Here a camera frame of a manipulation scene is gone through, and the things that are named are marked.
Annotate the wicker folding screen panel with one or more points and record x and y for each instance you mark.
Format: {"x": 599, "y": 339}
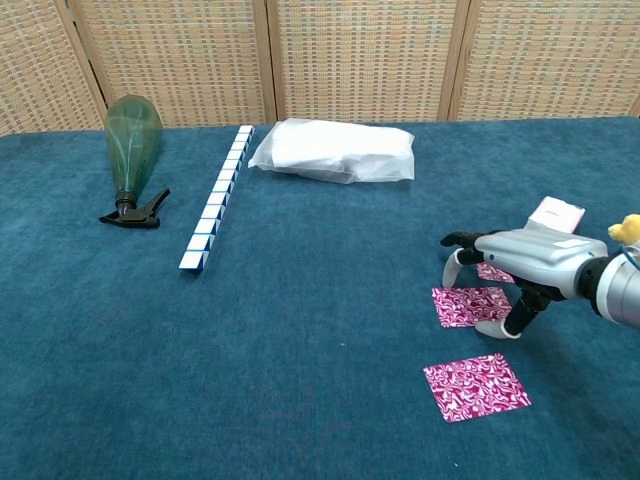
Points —
{"x": 550, "y": 60}
{"x": 30, "y": 65}
{"x": 175, "y": 60}
{"x": 365, "y": 60}

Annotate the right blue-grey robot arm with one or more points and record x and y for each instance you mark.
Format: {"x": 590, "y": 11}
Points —
{"x": 622, "y": 290}

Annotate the teal felt table cloth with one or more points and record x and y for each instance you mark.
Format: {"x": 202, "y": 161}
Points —
{"x": 300, "y": 350}

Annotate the white plastic bag package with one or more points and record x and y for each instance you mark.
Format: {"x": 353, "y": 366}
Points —
{"x": 330, "y": 150}

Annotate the blue white snake puzzle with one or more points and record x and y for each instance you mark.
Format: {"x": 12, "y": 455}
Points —
{"x": 217, "y": 205}

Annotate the penguin plush toy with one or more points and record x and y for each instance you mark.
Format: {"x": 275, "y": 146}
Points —
{"x": 629, "y": 227}

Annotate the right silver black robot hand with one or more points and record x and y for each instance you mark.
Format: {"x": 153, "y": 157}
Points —
{"x": 540, "y": 260}

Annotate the green plastic spray bottle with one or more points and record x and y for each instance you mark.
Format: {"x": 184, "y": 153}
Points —
{"x": 132, "y": 145}

